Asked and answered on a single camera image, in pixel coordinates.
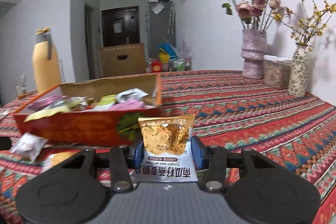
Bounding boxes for orange cracker snack packet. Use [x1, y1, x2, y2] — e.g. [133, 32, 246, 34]
[131, 115, 198, 183]

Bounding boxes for wooden chair back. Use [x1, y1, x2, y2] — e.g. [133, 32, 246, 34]
[99, 43, 146, 77]

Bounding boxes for patterned red tablecloth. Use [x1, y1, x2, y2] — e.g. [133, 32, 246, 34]
[1, 71, 335, 223]

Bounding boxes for white crumpled snack packet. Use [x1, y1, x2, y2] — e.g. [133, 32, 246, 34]
[10, 133, 48, 162]

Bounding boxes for woven tissue box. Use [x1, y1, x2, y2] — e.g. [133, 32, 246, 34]
[264, 55, 292, 89]

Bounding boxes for pink textured vase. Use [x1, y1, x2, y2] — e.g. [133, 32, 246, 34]
[241, 28, 266, 80]

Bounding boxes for floral ceramic vase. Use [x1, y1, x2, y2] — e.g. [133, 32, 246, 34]
[288, 44, 308, 98]

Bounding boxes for dark entrance door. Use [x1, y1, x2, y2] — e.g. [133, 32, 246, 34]
[101, 6, 140, 47]

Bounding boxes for yellow thermos jug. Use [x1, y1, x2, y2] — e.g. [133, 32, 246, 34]
[32, 27, 62, 94]

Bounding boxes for glass cup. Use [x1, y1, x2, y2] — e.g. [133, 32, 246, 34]
[15, 75, 27, 98]

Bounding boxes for grey refrigerator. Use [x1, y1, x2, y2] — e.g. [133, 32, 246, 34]
[146, 0, 176, 59]

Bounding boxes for yellow blossom branches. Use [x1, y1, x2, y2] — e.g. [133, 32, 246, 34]
[270, 0, 335, 47]

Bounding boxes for wire basket with bottles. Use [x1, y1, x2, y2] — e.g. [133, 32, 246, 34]
[169, 56, 191, 72]

